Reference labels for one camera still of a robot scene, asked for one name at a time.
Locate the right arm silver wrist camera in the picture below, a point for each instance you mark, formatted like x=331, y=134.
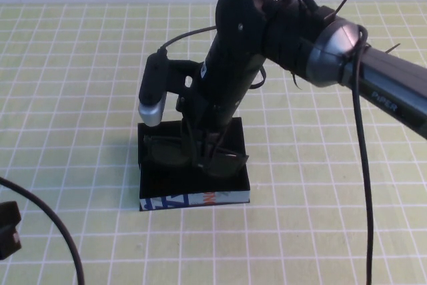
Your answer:
x=151, y=91

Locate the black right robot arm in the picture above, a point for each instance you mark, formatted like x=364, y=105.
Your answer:
x=383, y=74

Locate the right arm black camera bracket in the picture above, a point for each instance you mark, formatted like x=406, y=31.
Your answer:
x=178, y=71

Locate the green white checked tablecloth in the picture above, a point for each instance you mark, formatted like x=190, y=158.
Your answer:
x=100, y=64

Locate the black framed glasses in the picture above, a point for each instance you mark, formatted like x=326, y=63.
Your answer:
x=166, y=156

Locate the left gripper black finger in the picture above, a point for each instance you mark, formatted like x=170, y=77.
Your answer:
x=9, y=213
x=10, y=241

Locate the black printed glasses case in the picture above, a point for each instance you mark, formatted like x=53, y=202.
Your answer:
x=160, y=185

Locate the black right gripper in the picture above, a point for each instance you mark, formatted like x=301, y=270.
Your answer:
x=227, y=84

